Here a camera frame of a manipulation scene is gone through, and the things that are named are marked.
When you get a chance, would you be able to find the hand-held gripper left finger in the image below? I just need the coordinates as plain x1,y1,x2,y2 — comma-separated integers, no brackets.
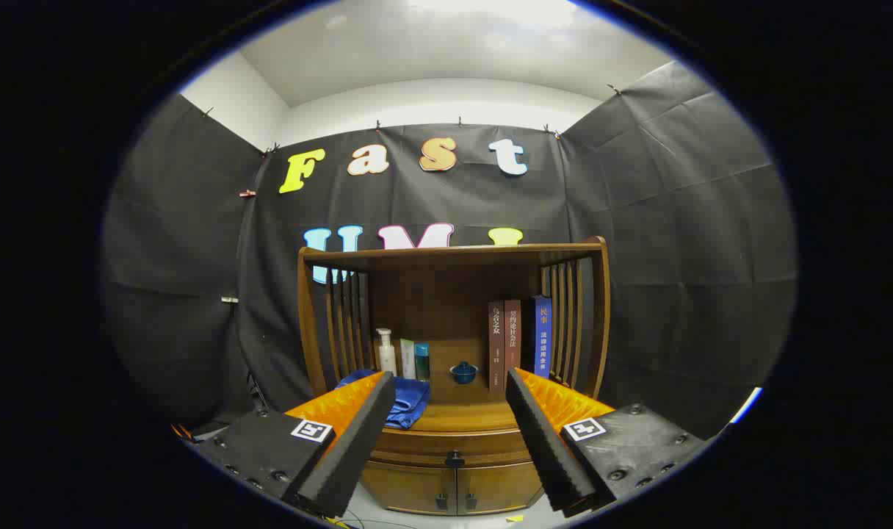
194,371,397,519

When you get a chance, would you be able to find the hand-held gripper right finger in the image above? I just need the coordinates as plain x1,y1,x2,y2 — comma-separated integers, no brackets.
505,367,706,519

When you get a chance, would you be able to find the wooden drawer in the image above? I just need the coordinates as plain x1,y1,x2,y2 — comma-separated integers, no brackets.
369,428,535,469

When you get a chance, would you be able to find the wooden cabinet door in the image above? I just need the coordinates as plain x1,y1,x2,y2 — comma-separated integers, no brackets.
361,461,458,515
458,461,544,515

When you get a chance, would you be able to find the wooden countertop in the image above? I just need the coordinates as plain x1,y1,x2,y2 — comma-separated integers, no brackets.
373,381,524,434

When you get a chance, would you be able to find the wooden cabinet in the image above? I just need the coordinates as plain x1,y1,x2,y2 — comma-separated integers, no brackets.
297,237,610,517

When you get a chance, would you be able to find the blue towel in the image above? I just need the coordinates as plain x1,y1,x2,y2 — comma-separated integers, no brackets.
335,370,431,430

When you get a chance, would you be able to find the white pump bottle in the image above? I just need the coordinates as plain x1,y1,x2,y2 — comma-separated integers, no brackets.
376,328,398,377

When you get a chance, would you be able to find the blue book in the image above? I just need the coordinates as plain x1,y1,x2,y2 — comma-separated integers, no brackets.
532,295,553,379

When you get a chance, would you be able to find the dark brown book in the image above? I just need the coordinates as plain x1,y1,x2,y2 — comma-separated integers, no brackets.
488,301,506,392

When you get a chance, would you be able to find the reddish brown book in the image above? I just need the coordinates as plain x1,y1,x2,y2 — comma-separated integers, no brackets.
504,299,522,375

